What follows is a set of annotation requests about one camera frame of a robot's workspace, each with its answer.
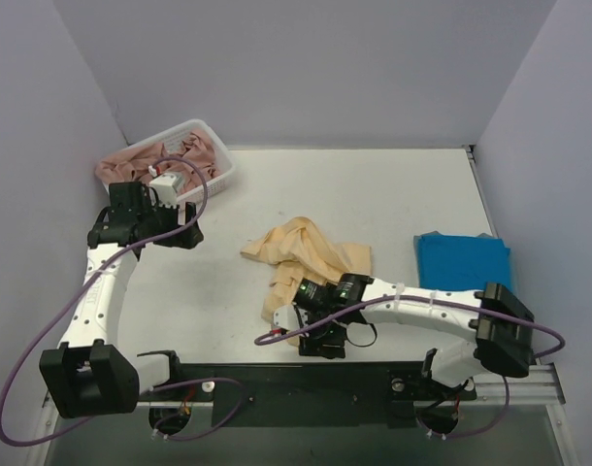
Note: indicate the white plastic perforated basket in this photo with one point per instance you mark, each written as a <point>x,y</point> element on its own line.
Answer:
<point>171,138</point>

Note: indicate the yellow t shirt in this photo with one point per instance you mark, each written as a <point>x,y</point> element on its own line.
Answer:
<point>298,250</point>

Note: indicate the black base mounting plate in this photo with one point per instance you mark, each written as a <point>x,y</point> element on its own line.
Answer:
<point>301,393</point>

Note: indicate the blue folded t shirt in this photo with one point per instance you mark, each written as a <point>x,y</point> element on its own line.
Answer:
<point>458,263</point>

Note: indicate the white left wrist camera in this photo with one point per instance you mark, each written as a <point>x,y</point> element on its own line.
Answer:
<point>166,186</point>

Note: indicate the pink crumpled t shirt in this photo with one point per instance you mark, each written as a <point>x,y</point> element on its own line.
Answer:
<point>131,165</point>

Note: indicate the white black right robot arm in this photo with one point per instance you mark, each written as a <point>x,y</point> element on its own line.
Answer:
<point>492,326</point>

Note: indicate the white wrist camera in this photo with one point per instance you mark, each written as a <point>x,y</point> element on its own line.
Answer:
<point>288,318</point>
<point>166,186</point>

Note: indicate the aluminium front frame rail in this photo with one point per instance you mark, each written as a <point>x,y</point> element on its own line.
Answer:
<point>519,383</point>

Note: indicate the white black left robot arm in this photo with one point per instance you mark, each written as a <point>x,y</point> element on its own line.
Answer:
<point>112,256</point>

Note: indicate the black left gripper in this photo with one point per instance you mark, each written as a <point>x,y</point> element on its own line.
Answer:
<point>178,229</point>

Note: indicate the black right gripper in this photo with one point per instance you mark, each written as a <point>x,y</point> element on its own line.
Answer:
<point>320,347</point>

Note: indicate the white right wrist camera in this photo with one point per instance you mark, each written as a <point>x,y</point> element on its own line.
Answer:
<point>288,318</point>

